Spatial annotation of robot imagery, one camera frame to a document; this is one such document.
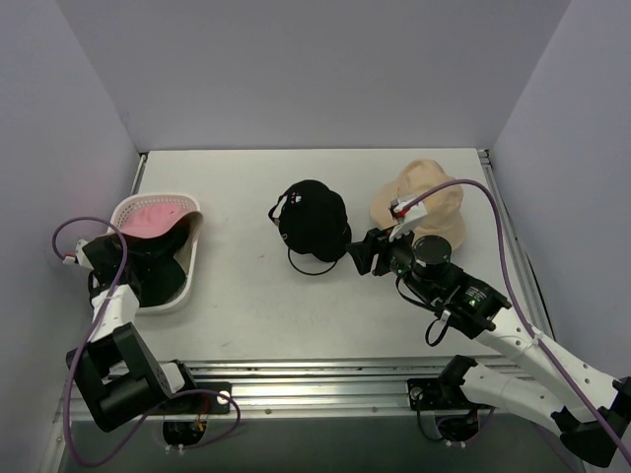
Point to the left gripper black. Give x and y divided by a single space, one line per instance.
152 254

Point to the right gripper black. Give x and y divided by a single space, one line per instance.
377 253

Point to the dark green cap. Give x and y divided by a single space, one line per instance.
153 263

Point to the black baseball cap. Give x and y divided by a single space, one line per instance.
312 219

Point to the beige bucket hat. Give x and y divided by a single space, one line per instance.
443 217

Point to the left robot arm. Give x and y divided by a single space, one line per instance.
117 375

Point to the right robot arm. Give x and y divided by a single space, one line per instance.
587 409

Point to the pink cap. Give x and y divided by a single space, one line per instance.
157 220

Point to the white plastic basket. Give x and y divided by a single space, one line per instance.
185 256

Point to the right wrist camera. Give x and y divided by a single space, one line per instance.
408 213

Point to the black wire hat stand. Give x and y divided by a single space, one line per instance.
309 265

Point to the aluminium front rail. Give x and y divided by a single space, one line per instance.
338 388

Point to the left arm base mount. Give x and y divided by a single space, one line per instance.
210 398

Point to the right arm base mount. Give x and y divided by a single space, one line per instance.
443 399

